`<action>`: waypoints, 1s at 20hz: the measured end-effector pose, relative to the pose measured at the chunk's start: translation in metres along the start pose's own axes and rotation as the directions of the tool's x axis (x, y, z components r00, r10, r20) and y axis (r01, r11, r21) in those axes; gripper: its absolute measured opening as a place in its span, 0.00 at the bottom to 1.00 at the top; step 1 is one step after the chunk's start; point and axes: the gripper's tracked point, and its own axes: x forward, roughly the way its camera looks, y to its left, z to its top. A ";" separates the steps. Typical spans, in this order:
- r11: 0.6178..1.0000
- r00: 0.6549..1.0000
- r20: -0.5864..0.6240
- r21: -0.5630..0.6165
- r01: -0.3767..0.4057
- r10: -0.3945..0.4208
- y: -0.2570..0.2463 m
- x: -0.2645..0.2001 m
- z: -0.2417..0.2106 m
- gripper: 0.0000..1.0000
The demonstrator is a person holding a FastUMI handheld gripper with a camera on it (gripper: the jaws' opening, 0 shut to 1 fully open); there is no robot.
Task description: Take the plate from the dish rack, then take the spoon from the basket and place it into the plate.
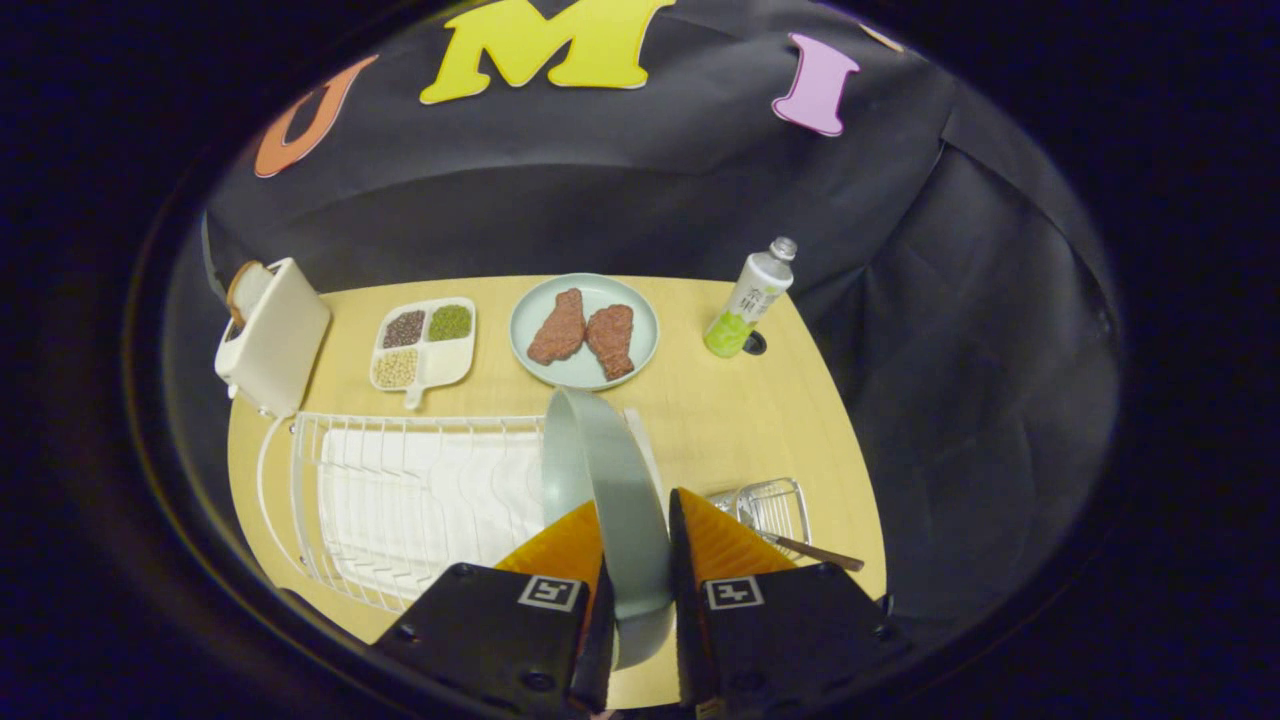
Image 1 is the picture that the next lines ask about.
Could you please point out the brown meat piece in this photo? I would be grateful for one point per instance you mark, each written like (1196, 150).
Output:
(560, 328)
(612, 340)

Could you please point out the pile of dark red beans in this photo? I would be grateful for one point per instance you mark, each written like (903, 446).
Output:
(404, 328)

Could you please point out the cream toaster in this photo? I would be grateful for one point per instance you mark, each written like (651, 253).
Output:
(285, 340)

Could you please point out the pile of green beans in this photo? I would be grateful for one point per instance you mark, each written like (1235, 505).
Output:
(450, 322)

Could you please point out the black table grommet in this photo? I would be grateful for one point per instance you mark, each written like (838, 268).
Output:
(757, 343)

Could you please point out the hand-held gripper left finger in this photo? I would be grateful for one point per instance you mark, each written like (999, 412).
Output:
(597, 660)

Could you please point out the bread slice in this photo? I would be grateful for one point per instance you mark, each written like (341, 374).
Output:
(245, 290)

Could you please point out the pile of yellow soybeans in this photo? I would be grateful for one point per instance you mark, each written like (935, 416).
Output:
(395, 368)

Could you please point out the green and white drink bottle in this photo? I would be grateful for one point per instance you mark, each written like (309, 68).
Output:
(750, 295)

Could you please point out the pale green plate with meat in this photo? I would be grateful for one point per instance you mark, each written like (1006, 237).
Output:
(640, 300)

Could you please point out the white drip tray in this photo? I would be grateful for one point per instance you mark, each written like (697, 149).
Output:
(400, 520)

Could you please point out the white divided tray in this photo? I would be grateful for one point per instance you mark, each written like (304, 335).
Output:
(448, 362)

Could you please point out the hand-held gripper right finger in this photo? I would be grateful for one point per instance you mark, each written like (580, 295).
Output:
(683, 640)

